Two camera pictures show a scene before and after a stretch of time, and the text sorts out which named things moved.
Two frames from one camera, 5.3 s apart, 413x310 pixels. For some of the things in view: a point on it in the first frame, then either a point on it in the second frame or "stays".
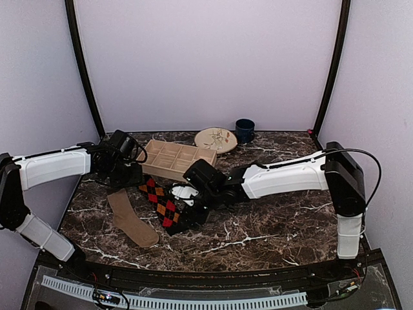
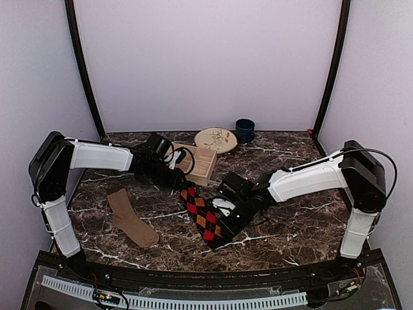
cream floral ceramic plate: (219, 139) stays
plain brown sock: (124, 221) stays
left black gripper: (136, 179) → (175, 181)
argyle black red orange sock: (166, 206) → (203, 214)
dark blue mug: (245, 130) stays
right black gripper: (189, 223) → (232, 230)
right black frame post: (334, 67) stays
